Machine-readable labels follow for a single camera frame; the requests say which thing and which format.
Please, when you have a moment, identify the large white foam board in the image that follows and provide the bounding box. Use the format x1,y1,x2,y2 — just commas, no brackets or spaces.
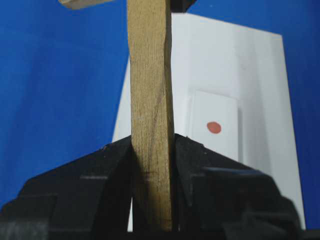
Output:
111,12,307,231

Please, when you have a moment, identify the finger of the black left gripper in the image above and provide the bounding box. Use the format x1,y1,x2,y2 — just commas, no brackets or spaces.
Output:
170,0,197,13

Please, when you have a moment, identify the wooden mallet hammer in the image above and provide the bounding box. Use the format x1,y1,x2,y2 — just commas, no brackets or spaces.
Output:
58,0,176,232

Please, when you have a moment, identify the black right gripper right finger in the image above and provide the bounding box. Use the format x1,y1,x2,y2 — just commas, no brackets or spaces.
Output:
175,134,303,240

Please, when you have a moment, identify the blue table cloth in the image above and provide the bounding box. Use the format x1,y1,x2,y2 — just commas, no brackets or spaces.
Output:
0,0,320,229

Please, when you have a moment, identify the white block with red marks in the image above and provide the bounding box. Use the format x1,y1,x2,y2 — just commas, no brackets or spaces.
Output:
188,90,239,161

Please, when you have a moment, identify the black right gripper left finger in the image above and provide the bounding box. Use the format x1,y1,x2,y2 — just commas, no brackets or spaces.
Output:
0,137,132,240

